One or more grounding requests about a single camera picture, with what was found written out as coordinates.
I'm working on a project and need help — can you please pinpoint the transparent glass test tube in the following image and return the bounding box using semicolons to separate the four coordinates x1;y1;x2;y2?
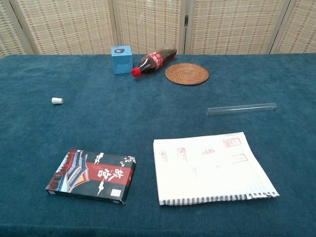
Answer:
206;103;277;116

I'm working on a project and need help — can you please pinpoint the dark blue velvet tablecloth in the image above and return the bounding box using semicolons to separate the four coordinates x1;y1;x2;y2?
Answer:
0;53;316;237

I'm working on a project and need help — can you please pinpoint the round woven rattan coaster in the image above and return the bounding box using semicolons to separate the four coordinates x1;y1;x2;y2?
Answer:
165;63;210;86

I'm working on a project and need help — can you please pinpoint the cola bottle with red cap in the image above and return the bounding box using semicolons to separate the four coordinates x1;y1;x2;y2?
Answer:
131;48;178;78

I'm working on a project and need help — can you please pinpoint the light blue cardboard box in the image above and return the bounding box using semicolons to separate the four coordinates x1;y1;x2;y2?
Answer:
111;45;133;75

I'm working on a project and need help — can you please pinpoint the white spiral notebook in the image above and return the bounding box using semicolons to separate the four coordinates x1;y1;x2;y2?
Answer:
153;131;280;206

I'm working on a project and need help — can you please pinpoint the black red printed flat box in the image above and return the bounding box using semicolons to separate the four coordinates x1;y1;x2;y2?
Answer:
45;148;137;205

